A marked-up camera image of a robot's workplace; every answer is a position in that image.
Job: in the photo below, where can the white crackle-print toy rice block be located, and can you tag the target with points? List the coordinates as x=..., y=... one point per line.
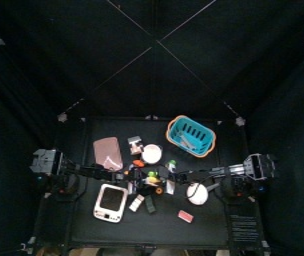
x=170, y=187

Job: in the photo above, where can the yellow toy egg slab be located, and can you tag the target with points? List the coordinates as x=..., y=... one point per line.
x=153, y=181

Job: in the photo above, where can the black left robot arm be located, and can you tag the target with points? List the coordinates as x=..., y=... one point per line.
x=79, y=168

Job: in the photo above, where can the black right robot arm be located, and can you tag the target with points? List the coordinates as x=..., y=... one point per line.
x=230, y=170

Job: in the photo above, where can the orange toy carrot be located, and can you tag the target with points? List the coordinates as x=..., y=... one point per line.
x=138, y=163

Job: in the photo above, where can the light green cut toy vegetable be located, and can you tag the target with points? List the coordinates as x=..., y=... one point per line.
x=151, y=174

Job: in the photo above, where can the white round disc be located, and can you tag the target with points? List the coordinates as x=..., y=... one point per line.
x=153, y=154

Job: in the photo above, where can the white round toy pan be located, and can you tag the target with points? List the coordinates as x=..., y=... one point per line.
x=198, y=194

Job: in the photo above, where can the white segmented toy block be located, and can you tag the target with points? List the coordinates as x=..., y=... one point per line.
x=137, y=203

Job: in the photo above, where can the pink flat cutting board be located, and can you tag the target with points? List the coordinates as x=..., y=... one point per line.
x=108, y=153

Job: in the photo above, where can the dark green segmented toy block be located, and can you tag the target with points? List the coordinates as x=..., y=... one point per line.
x=150, y=204

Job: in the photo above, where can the small grey white toy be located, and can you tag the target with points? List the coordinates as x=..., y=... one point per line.
x=135, y=145

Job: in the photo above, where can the white kitchen scale dark plate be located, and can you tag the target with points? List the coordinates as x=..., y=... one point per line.
x=111, y=203

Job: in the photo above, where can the grey utensil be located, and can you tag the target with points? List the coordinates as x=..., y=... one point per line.
x=186, y=140

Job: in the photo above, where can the red toy block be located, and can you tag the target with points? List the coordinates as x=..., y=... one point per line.
x=186, y=216

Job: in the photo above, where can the teal basket with orange rim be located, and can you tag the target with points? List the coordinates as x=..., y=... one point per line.
x=191, y=136

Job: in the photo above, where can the white text label sticker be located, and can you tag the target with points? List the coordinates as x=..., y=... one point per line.
x=245, y=229

